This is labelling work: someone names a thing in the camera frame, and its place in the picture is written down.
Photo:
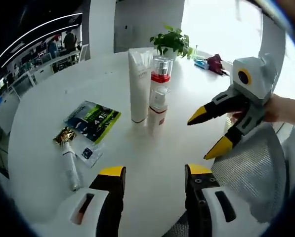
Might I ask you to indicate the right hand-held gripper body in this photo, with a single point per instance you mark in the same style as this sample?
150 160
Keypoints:
258 79

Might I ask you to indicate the gold foil skincare sachet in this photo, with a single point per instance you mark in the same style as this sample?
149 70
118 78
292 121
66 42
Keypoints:
64 135

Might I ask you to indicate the white background chair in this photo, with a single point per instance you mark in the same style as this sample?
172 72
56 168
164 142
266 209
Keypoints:
84 53

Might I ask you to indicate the short clear-capped white skincare bottle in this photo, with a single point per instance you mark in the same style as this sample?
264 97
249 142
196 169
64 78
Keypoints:
157 121

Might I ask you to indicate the potted green plant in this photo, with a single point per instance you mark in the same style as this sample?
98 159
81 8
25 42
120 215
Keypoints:
172 40

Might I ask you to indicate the dark green skincare sachet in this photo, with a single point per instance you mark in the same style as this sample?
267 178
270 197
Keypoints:
95 121

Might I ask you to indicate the blue packet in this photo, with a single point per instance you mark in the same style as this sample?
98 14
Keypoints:
201 64

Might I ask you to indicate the small silver skincare sachet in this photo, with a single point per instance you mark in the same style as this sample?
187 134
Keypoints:
90 154

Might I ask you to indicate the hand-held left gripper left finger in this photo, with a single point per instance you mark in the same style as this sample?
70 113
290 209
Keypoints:
112 205

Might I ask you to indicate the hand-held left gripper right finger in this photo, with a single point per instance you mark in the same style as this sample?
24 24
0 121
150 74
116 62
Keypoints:
199 205

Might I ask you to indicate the slim white skincare bottle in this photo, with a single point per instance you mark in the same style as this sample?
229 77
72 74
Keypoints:
70 168

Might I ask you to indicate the grey mesh office chair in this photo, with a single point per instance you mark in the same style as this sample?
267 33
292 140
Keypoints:
251 177

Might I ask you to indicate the tall white skincare tube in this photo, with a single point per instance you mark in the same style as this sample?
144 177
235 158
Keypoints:
138 93

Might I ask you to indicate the person's right hand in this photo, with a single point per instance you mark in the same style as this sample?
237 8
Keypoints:
283 109

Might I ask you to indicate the red-collared white skincare bottle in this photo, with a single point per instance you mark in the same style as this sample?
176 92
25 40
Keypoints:
162 69

